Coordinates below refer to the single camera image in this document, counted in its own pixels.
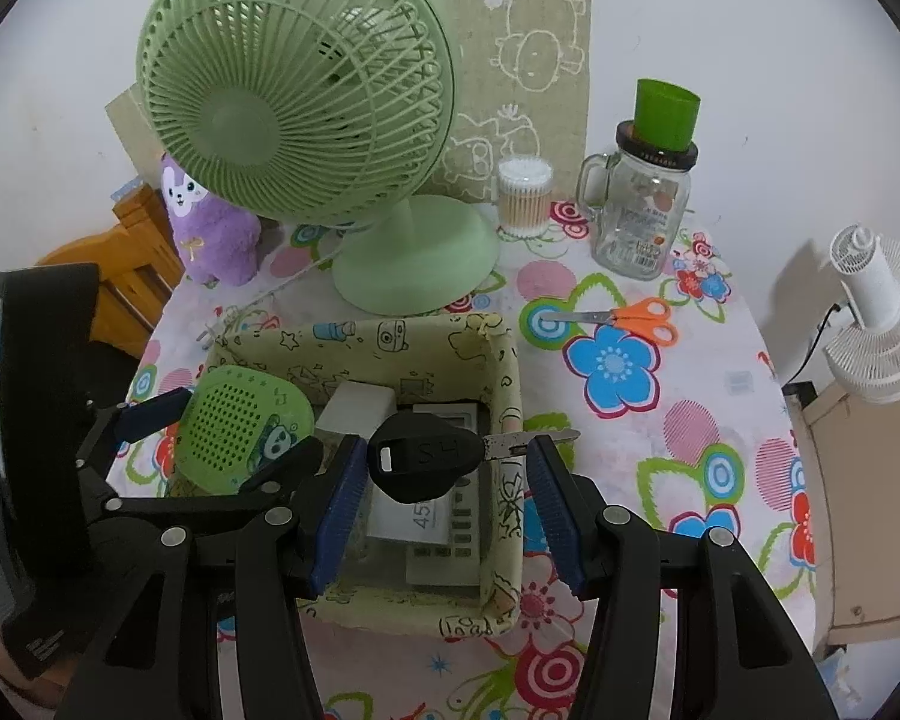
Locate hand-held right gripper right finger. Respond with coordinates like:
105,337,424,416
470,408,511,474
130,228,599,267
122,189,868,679
525,435,845,720

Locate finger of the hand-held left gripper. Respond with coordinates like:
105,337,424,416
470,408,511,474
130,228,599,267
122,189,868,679
79,439,323,522
79,388,196,473

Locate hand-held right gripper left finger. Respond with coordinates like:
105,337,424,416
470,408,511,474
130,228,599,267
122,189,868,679
56,435,368,720

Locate green square panda device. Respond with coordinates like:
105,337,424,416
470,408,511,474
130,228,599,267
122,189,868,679
174,366,316,496

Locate white charger block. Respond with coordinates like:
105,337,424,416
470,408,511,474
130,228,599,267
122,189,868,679
366,491,458,547

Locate white remote control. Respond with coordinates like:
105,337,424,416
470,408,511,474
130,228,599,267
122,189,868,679
405,403,496,593

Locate black-headed key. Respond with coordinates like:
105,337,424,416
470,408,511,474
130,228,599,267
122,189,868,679
366,412,582,505

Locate small white plug adapter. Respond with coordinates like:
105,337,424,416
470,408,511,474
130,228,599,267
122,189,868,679
317,381,396,440

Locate yellow-green printed storage box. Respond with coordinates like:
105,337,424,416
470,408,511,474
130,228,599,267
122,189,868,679
208,311,527,642

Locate person's left forearm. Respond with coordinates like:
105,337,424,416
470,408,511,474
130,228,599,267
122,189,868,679
0,600,68,710

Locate floral tablecloth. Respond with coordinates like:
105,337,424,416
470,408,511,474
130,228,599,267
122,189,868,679
109,199,833,720

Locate purple plush toy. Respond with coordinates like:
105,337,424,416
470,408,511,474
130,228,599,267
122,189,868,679
157,152,262,287

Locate green desk fan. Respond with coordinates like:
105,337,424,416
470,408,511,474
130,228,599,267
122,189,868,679
136,0,502,316

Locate glass mug with green lid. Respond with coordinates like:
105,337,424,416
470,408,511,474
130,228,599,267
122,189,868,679
576,77,702,281

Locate beige cabinet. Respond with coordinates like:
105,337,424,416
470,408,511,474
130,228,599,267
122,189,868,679
784,379,900,650

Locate cotton swab container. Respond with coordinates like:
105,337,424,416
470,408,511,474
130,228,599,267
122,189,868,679
496,156,556,239

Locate white standing fan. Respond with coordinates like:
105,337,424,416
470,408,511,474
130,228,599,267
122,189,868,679
821,225,900,404

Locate white fan power cable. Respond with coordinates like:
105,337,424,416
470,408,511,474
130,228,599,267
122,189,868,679
197,236,346,346

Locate orange-handled scissors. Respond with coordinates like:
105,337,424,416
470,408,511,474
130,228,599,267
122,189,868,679
570,298,677,347

